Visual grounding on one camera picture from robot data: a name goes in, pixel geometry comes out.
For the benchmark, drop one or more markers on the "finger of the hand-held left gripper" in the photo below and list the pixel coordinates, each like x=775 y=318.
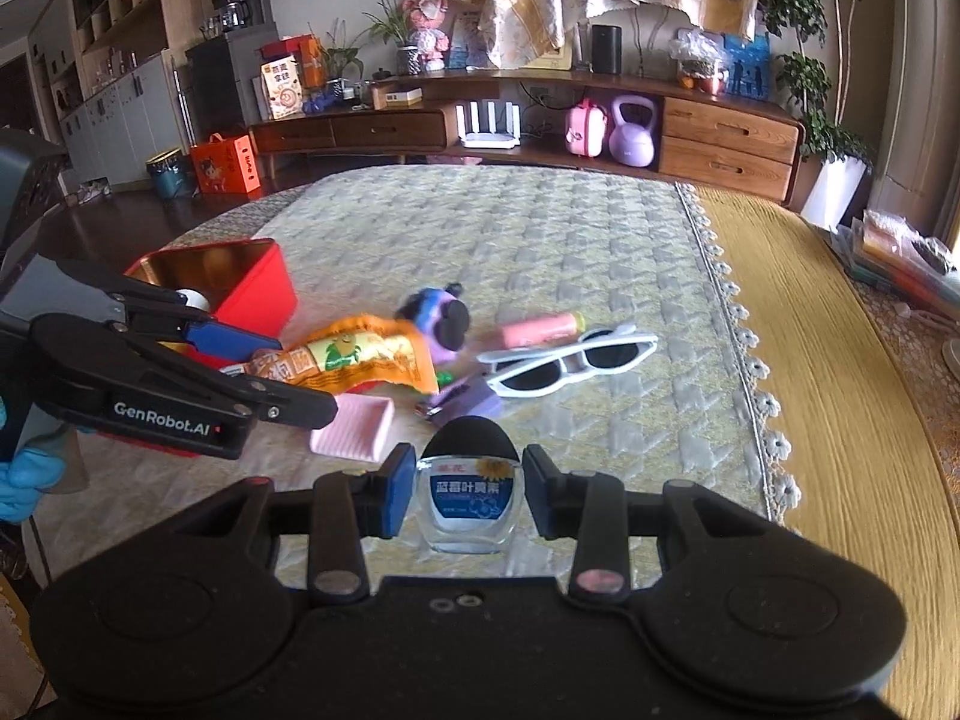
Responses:
x=150 y=397
x=225 y=339

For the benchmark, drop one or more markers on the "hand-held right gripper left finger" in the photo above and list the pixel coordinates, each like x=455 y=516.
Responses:
x=398 y=495

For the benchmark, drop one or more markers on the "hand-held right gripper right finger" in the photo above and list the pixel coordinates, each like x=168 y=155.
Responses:
x=537 y=495

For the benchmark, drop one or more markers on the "red tin box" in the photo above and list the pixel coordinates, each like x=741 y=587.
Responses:
x=255 y=292

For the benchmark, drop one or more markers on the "small glass bottle black cap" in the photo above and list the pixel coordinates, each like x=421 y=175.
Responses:
x=469 y=499

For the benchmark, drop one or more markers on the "purple nail clipper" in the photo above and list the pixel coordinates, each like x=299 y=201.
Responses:
x=465 y=397

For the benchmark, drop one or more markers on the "orange snack packet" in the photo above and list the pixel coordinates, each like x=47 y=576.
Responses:
x=360 y=356

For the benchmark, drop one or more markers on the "purple plush toy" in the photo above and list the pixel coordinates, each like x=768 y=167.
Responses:
x=435 y=326

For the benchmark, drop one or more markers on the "person's left hand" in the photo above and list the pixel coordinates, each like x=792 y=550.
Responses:
x=26 y=480

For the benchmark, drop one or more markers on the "pink ribbed tray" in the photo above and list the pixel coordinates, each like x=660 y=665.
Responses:
x=356 y=427

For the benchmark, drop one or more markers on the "white sunglasses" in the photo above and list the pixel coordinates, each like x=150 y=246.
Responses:
x=555 y=371

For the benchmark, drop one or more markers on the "teal bucket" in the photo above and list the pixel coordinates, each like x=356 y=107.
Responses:
x=171 y=176

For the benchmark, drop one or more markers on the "pink tube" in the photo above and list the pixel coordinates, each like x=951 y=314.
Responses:
x=536 y=331

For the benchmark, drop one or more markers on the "grey cabinet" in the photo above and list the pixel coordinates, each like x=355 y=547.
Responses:
x=225 y=90

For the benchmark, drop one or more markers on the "quilted cloth with lace edge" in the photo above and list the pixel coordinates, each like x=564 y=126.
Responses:
x=525 y=240

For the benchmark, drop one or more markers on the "printed cereal box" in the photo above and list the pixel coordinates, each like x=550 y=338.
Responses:
x=282 y=90

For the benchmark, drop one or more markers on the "black coffee machine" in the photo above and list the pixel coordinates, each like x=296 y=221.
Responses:
x=240 y=4

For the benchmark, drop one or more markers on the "orange red gift boxes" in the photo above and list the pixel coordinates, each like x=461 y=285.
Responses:
x=307 y=56

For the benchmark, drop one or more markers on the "white flat box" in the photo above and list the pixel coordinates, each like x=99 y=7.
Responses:
x=397 y=97

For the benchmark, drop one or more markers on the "small green potted plant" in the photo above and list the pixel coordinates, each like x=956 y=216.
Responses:
x=341 y=60

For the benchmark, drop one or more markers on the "yellow woven tablecloth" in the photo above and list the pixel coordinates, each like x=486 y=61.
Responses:
x=840 y=405

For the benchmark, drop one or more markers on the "white router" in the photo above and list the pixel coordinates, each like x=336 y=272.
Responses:
x=489 y=127

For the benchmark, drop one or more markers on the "potted orchid plant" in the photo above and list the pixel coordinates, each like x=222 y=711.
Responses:
x=401 y=45

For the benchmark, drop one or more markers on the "pink toy suitcase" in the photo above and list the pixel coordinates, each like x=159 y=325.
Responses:
x=585 y=131

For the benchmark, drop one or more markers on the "purple kettlebell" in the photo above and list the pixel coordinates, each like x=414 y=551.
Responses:
x=634 y=139

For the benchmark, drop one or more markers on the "pink doll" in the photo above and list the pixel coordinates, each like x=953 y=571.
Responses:
x=431 y=26

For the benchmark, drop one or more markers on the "wooden media cabinet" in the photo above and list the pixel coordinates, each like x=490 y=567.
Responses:
x=720 y=139

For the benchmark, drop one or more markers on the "white planter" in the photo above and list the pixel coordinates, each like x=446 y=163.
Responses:
x=832 y=191

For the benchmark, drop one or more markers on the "stack of plastic folders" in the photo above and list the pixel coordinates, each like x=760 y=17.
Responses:
x=900 y=262

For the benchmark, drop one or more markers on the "black speaker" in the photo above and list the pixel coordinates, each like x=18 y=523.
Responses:
x=607 y=50

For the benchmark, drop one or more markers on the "clear plastic bag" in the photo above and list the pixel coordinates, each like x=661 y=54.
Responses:
x=697 y=52

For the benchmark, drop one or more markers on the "blue printed bag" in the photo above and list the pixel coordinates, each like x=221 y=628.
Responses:
x=750 y=67

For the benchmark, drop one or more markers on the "tall green potted tree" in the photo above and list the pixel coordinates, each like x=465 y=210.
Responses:
x=802 y=75

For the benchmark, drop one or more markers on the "wall shelf unit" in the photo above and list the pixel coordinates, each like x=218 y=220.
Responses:
x=112 y=75

